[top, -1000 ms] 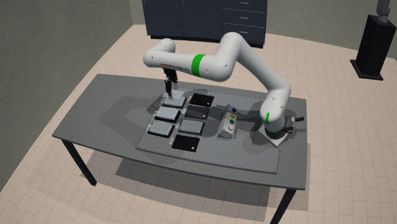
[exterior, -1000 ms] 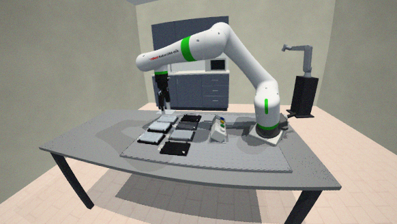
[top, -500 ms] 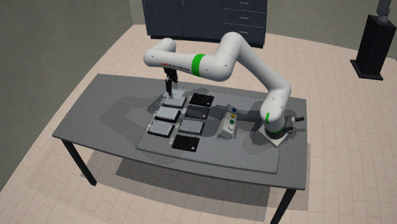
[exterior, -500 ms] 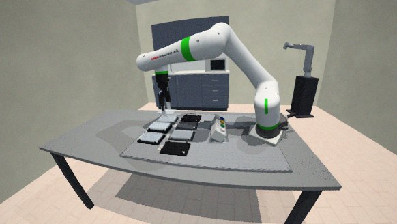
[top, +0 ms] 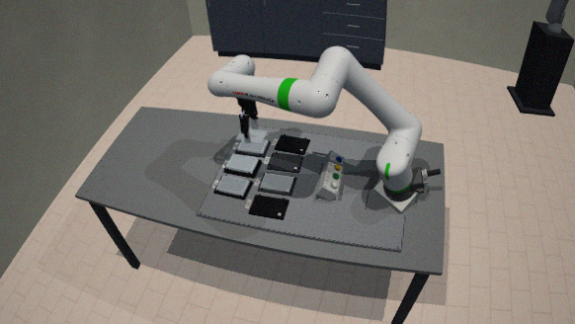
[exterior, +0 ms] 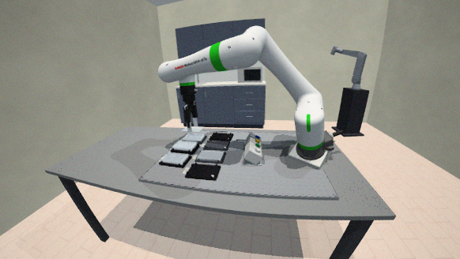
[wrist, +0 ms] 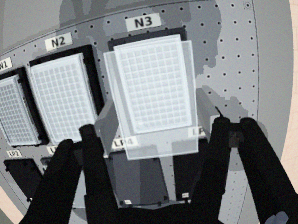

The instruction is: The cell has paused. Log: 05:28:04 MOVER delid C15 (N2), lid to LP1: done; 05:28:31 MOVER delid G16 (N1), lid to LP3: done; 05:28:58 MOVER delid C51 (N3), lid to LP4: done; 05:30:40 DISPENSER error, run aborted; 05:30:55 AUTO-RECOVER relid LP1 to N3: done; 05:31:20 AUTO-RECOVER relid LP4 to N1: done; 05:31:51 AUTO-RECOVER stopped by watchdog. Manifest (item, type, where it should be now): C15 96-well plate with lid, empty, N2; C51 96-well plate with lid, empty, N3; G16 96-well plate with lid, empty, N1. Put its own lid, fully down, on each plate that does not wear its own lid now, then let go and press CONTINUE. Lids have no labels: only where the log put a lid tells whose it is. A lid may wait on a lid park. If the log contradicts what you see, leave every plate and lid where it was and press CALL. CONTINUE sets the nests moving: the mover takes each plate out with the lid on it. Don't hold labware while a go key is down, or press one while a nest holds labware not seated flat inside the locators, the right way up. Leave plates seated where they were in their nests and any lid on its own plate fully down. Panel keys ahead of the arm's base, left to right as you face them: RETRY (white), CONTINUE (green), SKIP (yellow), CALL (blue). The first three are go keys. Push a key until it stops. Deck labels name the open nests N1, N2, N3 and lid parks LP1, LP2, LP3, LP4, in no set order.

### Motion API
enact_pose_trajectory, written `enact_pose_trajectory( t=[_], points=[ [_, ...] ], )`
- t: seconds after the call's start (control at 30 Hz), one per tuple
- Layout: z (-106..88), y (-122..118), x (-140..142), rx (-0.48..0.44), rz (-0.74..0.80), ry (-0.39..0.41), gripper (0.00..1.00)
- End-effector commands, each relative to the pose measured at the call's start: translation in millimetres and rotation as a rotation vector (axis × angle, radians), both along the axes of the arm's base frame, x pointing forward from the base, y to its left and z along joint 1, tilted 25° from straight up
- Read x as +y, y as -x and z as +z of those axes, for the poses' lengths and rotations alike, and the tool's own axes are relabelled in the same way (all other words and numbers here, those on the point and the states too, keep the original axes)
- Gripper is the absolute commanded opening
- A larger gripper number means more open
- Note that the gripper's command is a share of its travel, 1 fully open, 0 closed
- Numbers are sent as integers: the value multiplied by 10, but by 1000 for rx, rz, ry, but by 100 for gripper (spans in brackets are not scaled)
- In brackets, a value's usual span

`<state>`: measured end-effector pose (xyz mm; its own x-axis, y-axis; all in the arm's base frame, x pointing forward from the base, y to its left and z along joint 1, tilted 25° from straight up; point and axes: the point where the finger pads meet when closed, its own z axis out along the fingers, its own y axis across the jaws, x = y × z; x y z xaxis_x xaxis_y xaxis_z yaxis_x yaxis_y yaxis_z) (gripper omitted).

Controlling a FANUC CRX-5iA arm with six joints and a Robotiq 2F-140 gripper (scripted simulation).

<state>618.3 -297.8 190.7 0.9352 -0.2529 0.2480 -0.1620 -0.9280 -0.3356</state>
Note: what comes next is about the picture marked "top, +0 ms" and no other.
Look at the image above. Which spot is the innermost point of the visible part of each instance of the white button panel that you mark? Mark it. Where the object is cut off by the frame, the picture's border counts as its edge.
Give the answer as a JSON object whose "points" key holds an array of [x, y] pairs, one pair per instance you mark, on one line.
{"points": [[331, 177]]}

